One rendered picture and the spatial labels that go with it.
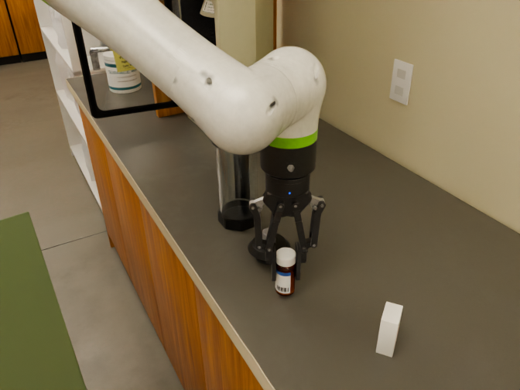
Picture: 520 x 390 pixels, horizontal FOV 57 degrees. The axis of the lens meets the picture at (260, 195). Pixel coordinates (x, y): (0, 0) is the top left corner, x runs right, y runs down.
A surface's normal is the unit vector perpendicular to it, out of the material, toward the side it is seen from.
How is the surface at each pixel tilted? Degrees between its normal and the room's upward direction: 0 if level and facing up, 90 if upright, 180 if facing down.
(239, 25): 90
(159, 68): 81
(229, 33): 90
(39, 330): 90
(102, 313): 0
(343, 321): 0
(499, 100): 90
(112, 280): 0
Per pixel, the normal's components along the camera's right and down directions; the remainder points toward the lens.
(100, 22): -0.46, 0.49
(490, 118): -0.87, 0.27
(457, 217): -0.01, -0.85
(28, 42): 0.49, 0.46
